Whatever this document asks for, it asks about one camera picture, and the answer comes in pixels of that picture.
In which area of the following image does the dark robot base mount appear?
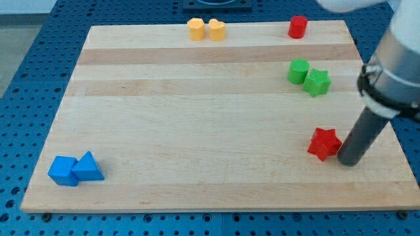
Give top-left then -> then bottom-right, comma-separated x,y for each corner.
181,0 -> 253,11

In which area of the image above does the blue triangle block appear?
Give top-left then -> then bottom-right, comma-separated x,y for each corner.
72,151 -> 105,181

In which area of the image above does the red star block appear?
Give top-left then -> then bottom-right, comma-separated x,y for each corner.
307,127 -> 342,162

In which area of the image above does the green star block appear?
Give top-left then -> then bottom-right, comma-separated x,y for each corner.
303,69 -> 331,97

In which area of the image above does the yellow heart block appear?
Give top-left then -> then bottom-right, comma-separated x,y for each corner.
208,18 -> 226,41

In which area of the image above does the yellow hexagon block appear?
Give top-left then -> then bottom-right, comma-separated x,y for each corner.
187,18 -> 206,41

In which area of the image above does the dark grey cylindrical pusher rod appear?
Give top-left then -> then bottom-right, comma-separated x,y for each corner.
337,108 -> 390,167

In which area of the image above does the red cylinder block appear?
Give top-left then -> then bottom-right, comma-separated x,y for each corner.
288,15 -> 308,39

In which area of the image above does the blue cube block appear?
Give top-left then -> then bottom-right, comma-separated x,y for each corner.
47,156 -> 79,187

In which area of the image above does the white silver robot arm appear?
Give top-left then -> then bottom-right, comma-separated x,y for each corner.
337,0 -> 419,167

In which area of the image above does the light wooden board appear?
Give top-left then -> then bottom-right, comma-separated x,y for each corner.
20,20 -> 419,213

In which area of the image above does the green cylinder block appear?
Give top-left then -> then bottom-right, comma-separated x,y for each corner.
287,58 -> 310,85

